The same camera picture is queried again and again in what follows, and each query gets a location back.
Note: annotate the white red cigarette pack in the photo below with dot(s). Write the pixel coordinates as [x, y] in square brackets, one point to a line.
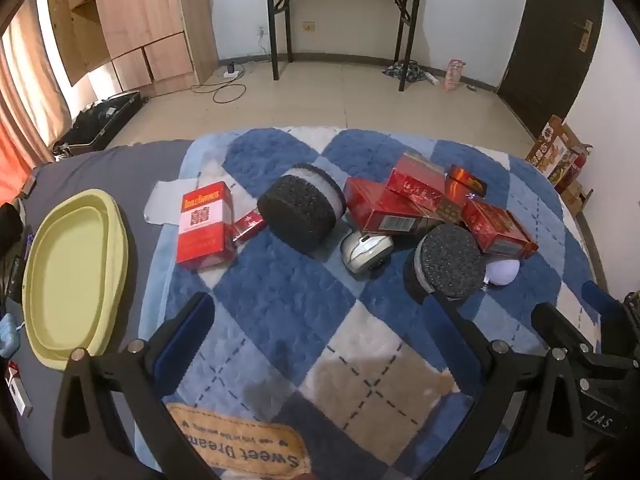
[19, 392]

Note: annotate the light blue device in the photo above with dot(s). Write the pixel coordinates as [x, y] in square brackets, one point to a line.
[9, 335]

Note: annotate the black case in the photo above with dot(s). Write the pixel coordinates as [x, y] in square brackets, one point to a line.
[100, 120]

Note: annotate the red carton with pale label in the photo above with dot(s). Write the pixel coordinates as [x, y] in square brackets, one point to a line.
[202, 230]

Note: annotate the wooden wardrobe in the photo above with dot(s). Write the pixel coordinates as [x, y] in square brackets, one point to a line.
[140, 10]

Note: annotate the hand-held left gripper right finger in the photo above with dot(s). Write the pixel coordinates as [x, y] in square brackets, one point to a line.
[462, 337]

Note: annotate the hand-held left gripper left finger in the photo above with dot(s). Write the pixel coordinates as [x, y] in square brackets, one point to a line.
[185, 332]

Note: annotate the yellow wall socket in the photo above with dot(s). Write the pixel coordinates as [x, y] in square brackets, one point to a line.
[309, 25]

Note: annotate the long red carton with barcode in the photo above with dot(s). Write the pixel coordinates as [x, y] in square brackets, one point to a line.
[380, 210]

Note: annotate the silver computer mouse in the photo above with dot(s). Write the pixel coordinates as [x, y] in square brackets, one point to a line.
[365, 252]

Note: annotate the white power strip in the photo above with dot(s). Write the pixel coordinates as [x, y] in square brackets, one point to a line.
[231, 72]

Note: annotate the short black foam cylinder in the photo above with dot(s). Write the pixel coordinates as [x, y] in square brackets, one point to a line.
[447, 260]

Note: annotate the yellow plastic basin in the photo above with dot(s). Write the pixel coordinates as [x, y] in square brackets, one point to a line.
[70, 270]

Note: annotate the large black foam cylinder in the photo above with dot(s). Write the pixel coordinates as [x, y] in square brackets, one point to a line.
[295, 210]

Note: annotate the small red cigarette pack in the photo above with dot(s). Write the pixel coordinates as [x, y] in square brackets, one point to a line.
[248, 226]

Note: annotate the orange beige curtain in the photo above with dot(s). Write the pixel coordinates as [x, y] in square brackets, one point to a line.
[25, 110]

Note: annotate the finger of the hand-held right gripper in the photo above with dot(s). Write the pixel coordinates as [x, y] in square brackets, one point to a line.
[565, 327]
[602, 305]

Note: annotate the printed cardboard box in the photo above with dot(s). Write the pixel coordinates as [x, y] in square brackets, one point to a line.
[550, 147]

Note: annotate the black jacket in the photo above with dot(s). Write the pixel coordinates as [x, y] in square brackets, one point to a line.
[10, 240]

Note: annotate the lilac plush ball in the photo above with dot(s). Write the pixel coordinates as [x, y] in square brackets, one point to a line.
[502, 271]

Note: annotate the red box with gold band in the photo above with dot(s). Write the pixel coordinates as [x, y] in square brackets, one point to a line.
[462, 182]

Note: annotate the white cloth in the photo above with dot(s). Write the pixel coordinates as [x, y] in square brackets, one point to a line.
[162, 202]

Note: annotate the pink bag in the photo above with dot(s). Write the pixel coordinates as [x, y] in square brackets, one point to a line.
[454, 75]

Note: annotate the blue checkered plush blanket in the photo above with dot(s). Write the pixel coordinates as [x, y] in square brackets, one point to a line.
[300, 300]

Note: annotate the pile of clothes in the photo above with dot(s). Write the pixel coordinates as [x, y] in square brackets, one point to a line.
[402, 71]

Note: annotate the dark brown door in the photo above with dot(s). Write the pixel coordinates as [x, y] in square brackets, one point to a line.
[550, 35]

